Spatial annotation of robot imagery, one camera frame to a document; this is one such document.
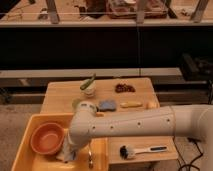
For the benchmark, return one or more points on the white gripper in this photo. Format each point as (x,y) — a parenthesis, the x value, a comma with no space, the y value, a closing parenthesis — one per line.
(75,142)

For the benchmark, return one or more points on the light blue towel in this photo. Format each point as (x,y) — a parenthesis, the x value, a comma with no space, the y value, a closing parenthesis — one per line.
(66,155)

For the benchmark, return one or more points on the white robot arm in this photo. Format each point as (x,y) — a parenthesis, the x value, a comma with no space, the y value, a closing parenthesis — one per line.
(181,120)

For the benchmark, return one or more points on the green cup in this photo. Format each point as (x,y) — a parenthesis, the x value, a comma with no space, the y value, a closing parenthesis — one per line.
(75,103)

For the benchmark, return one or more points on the orange bowl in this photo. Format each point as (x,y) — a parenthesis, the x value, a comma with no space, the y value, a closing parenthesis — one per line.
(47,138)

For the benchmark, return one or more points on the silver fork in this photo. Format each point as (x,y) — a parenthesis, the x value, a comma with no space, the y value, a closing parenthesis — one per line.
(90,157)

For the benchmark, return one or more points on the wooden table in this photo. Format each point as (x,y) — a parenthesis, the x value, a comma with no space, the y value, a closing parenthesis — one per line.
(127,95)

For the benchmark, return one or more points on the green vegetable in cup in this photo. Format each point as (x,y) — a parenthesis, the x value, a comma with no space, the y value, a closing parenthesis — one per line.
(88,82)

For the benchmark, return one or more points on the bunch of dark grapes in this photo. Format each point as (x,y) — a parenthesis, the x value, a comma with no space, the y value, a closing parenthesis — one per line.
(119,88)

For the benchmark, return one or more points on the yellow onion toy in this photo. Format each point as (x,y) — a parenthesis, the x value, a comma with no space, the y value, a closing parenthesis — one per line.
(151,105)

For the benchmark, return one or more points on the black equipment box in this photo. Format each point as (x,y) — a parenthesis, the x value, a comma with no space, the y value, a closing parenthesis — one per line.
(196,68)

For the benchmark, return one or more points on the dish brush with white handle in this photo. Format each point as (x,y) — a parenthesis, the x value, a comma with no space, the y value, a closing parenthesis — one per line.
(128,152)

